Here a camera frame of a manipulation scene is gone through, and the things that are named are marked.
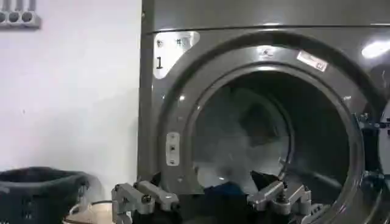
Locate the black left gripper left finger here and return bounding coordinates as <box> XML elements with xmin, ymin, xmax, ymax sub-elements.
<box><xmin>111</xmin><ymin>172</ymin><xmax>180</xmax><ymax>224</ymax></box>

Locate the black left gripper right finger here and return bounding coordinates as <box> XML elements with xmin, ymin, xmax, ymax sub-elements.
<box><xmin>247</xmin><ymin>170</ymin><xmax>313</xmax><ymax>216</ymax></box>

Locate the pale round floor object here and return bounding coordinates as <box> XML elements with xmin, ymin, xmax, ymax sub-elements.
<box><xmin>63</xmin><ymin>200</ymin><xmax>114</xmax><ymax>224</ymax></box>

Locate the dark blue garment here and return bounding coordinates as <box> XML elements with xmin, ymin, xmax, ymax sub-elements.
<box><xmin>203</xmin><ymin>181</ymin><xmax>251</xmax><ymax>214</ymax></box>

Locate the grey dryer machine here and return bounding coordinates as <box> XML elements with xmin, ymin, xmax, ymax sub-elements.
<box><xmin>137</xmin><ymin>0</ymin><xmax>390</xmax><ymax>224</ymax></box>

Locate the dark laundry basket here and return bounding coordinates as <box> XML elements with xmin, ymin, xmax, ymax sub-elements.
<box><xmin>0</xmin><ymin>166</ymin><xmax>91</xmax><ymax>224</ymax></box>

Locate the round dryer door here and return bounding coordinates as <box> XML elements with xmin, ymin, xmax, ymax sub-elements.
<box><xmin>356</xmin><ymin>100</ymin><xmax>390</xmax><ymax>224</ymax></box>

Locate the grey wall pipe bracket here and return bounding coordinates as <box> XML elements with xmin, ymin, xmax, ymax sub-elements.
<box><xmin>0</xmin><ymin>0</ymin><xmax>41</xmax><ymax>30</ymax></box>

